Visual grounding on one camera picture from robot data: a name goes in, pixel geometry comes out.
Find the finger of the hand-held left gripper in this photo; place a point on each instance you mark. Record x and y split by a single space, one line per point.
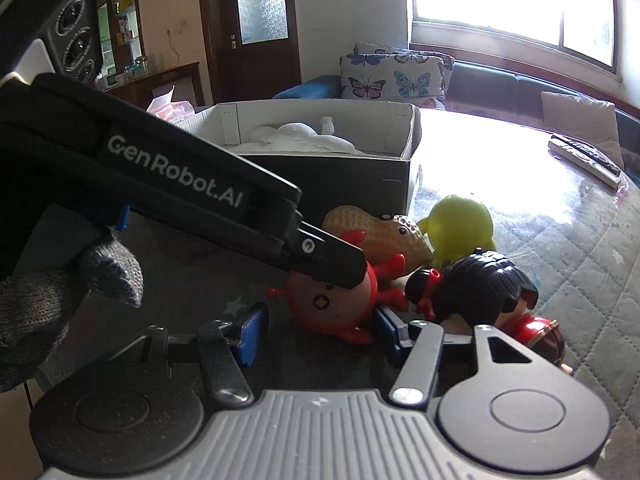
330 265

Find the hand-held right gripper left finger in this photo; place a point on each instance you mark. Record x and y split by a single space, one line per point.
250 332

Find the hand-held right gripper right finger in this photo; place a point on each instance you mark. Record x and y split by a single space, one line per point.
387 334

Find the red round crab toy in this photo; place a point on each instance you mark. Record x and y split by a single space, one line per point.
330 310

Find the tan peanut toy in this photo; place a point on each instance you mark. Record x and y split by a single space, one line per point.
370 232

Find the white-lined cardboard box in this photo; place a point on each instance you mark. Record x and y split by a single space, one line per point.
350 180

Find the black-haired doll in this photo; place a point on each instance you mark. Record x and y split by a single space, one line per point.
480 280

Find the green ogre toy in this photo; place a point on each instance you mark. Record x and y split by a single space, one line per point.
460 225

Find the grey quilted desktop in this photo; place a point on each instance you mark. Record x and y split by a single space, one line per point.
550 240

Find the person's left hand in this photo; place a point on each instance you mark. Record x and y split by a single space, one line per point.
45 305

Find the pink tissue packet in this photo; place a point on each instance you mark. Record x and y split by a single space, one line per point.
175 110

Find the wooden sideboard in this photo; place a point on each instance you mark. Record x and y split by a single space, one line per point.
170 82

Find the dark wooden door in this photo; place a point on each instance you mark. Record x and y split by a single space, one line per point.
225 60

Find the white plush toy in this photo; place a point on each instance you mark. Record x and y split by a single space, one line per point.
295 135

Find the wooden display cabinet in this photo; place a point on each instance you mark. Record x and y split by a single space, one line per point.
125 20

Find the butterfly print pillow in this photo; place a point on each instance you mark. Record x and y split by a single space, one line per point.
390 77
372 49

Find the blue sofa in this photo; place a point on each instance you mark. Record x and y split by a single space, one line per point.
490 85

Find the grey remote control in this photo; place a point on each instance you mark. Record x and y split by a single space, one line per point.
575 157

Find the black remote control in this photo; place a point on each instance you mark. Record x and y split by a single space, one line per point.
595 152

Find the grey cushion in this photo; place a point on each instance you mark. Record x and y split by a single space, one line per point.
580 120

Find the window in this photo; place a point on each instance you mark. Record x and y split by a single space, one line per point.
500 0

